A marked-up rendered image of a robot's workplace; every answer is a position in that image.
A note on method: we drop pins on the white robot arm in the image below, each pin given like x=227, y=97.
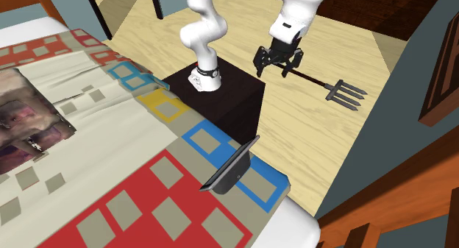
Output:
x=206, y=23

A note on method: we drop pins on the dark robot stand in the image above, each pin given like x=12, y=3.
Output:
x=233, y=96

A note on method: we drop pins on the black metal frame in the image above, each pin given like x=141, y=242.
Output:
x=101, y=21

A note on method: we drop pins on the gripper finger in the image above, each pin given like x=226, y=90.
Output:
x=261, y=59
x=293, y=62

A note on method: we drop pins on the dark garden fork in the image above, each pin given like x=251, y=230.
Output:
x=339, y=90

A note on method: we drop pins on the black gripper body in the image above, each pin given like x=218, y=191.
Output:
x=285, y=48

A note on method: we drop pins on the mottled brown pink cloth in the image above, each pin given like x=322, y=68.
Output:
x=25, y=121

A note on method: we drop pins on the brown wooden door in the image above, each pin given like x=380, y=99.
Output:
x=443, y=78

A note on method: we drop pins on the patchwork quilt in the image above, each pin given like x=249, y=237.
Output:
x=118, y=132

